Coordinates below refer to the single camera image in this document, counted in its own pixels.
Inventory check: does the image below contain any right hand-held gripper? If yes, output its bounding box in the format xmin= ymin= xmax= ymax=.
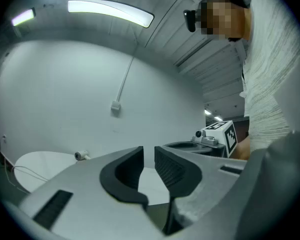
xmin=162 ymin=120 xmax=239 ymax=160

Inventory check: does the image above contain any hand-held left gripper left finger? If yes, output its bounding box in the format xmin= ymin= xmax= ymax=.
xmin=99 ymin=145 xmax=149 ymax=211

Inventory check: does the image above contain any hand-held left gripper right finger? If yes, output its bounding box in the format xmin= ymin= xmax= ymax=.
xmin=154 ymin=145 xmax=203 ymax=236

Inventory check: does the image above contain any person's right forearm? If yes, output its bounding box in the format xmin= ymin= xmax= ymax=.
xmin=233 ymin=135 xmax=252 ymax=161

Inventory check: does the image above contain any grey striped shirt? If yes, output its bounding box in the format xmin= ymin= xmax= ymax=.
xmin=240 ymin=0 xmax=300 ymax=153

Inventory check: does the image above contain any person's head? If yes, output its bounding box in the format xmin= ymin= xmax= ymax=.
xmin=200 ymin=0 xmax=253 ymax=42

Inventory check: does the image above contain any long ceiling light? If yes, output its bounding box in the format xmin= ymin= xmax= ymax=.
xmin=67 ymin=0 xmax=155 ymax=29

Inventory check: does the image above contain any short ceiling light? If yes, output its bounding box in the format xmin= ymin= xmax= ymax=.
xmin=11 ymin=7 xmax=37 ymax=27

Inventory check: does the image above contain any white wall junction box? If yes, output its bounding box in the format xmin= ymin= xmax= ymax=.
xmin=110 ymin=100 xmax=122 ymax=112

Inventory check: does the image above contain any white wall conduit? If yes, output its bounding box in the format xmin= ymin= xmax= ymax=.
xmin=115 ymin=55 xmax=136 ymax=103

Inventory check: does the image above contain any thin grey cable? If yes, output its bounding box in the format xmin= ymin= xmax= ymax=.
xmin=4 ymin=156 xmax=50 ymax=194

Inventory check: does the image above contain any black head-worn camera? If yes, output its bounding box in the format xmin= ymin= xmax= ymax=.
xmin=182 ymin=8 xmax=199 ymax=33

